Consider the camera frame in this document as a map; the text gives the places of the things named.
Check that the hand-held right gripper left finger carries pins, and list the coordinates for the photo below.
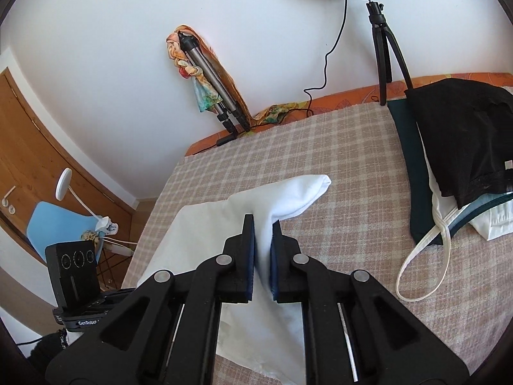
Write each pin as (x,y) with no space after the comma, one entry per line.
(245,264)

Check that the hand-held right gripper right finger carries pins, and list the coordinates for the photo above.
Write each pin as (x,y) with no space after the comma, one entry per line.
(280,268)

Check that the leopard print cloth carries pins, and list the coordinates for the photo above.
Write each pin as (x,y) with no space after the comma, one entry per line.
(90,236)

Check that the blue chair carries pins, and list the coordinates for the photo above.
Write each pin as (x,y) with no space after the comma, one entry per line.
(56,224)

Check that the white clamp desk lamp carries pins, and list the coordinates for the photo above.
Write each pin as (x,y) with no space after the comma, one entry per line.
(63,182)

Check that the pink plaid blanket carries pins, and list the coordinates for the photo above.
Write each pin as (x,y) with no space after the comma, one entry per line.
(340,168)

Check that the wooden door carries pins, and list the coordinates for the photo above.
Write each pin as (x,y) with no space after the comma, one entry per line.
(32,136)

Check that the white canvas tote bag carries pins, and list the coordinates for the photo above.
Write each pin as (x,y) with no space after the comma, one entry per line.
(441,204)

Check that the colourful floral scarf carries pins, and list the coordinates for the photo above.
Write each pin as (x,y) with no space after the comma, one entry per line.
(204,92)

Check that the grey folded tripod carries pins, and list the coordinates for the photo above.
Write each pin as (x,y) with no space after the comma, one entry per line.
(208,72)

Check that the light blue cloth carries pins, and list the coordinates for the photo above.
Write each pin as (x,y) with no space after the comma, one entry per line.
(485,204)

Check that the black garment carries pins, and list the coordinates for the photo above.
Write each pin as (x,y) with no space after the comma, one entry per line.
(453,136)

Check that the folded white collared shirt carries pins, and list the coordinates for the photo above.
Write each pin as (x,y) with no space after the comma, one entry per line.
(497,224)

